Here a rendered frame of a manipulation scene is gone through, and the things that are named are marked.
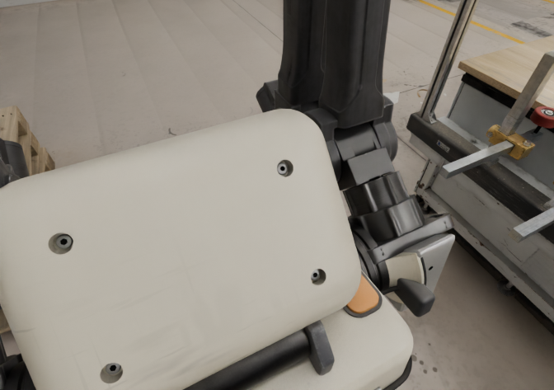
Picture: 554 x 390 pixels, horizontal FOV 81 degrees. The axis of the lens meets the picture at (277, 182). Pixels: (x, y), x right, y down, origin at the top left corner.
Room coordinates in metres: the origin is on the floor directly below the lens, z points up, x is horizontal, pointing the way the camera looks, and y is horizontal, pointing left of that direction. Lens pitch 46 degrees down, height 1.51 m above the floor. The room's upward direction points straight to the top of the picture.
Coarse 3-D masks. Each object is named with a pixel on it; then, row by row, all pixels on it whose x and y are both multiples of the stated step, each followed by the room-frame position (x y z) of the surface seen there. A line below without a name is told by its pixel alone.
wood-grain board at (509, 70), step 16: (512, 48) 1.39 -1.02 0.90; (528, 48) 1.39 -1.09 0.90; (544, 48) 1.39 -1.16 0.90; (464, 64) 1.25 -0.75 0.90; (480, 64) 1.24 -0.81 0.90; (496, 64) 1.24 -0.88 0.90; (512, 64) 1.24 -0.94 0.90; (528, 64) 1.24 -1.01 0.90; (496, 80) 1.12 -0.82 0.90; (512, 80) 1.12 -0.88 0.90; (512, 96) 1.05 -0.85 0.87; (544, 96) 1.00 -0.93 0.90
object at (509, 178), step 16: (416, 128) 1.15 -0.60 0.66; (432, 128) 1.09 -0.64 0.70; (448, 128) 1.09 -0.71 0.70; (432, 144) 1.06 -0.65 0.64; (448, 144) 1.00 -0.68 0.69; (464, 144) 0.99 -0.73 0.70; (448, 160) 0.97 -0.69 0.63; (496, 160) 0.87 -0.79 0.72; (480, 176) 0.85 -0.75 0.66; (496, 176) 0.81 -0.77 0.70; (512, 176) 0.81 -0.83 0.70; (496, 192) 0.78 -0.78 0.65; (512, 192) 0.74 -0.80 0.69; (528, 192) 0.73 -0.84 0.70; (512, 208) 0.72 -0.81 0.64; (528, 208) 0.68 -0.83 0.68; (544, 208) 0.67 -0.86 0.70
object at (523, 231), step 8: (552, 208) 0.57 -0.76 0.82; (536, 216) 0.54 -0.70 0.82; (544, 216) 0.54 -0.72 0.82; (552, 216) 0.54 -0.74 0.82; (520, 224) 0.51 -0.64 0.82; (528, 224) 0.51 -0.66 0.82; (536, 224) 0.51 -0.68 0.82; (544, 224) 0.51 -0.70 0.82; (512, 232) 0.50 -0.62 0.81; (520, 232) 0.49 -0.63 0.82; (528, 232) 0.49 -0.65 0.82; (536, 232) 0.50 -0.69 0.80; (520, 240) 0.48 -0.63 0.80
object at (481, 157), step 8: (528, 136) 0.87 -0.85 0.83; (536, 136) 0.87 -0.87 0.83; (496, 144) 0.83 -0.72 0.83; (504, 144) 0.83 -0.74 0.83; (512, 144) 0.83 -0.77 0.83; (480, 152) 0.79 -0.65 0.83; (488, 152) 0.79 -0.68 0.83; (496, 152) 0.79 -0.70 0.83; (504, 152) 0.81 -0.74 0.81; (464, 160) 0.75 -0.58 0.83; (472, 160) 0.75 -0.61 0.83; (480, 160) 0.76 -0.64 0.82; (488, 160) 0.78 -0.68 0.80; (448, 168) 0.72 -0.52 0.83; (456, 168) 0.72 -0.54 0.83; (464, 168) 0.73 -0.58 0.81; (448, 176) 0.70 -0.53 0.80
